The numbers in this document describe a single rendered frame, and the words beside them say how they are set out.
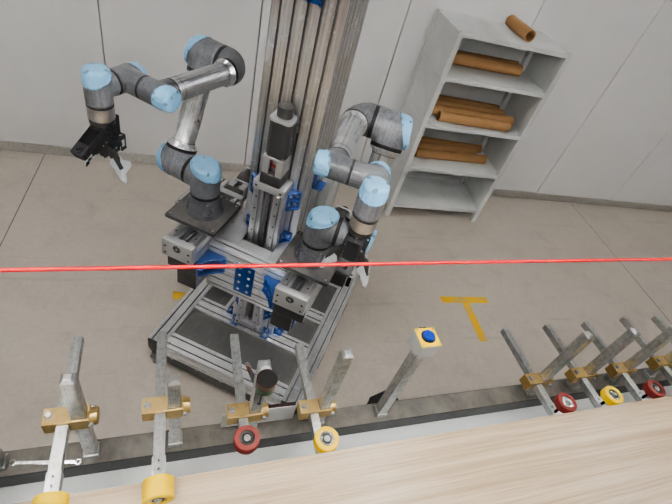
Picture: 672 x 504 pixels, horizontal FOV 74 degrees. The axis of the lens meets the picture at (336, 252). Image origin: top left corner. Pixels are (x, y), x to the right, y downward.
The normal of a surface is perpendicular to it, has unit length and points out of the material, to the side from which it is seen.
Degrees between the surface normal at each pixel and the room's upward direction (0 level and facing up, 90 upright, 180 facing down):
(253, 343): 0
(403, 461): 0
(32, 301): 0
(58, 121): 90
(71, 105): 90
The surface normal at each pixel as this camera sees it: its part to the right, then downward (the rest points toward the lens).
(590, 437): 0.23, -0.70
